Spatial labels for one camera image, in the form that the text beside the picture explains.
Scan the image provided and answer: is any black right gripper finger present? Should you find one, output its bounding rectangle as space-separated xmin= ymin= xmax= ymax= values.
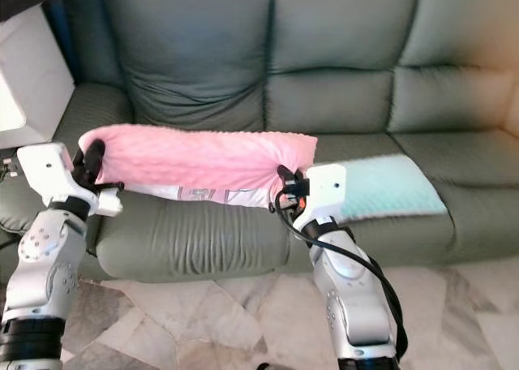
xmin=276 ymin=164 xmax=301 ymax=202

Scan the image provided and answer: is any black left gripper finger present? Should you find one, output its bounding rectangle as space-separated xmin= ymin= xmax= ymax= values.
xmin=79 ymin=139 xmax=106 ymax=174

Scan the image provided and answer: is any pink dotted pillow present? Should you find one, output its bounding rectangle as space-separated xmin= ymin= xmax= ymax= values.
xmin=77 ymin=124 xmax=319 ymax=210

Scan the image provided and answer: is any light teal dotted pillow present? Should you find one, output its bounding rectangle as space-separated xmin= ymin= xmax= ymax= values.
xmin=332 ymin=153 xmax=450 ymax=222

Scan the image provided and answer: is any dark green leather sofa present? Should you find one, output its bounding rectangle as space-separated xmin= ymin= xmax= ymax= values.
xmin=0 ymin=0 xmax=519 ymax=286

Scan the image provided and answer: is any white box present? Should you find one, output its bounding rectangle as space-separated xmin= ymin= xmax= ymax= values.
xmin=0 ymin=5 xmax=75 ymax=150

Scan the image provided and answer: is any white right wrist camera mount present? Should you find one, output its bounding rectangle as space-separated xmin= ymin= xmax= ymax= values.
xmin=292 ymin=163 xmax=348 ymax=229

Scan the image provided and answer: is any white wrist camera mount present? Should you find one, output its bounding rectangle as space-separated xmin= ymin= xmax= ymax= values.
xmin=16 ymin=142 xmax=124 ymax=218
xmin=292 ymin=163 xmax=348 ymax=229

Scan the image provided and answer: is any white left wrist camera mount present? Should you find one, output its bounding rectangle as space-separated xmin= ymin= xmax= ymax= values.
xmin=16 ymin=142 xmax=124 ymax=218

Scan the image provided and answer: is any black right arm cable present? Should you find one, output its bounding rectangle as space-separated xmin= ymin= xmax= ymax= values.
xmin=274 ymin=190 xmax=410 ymax=363

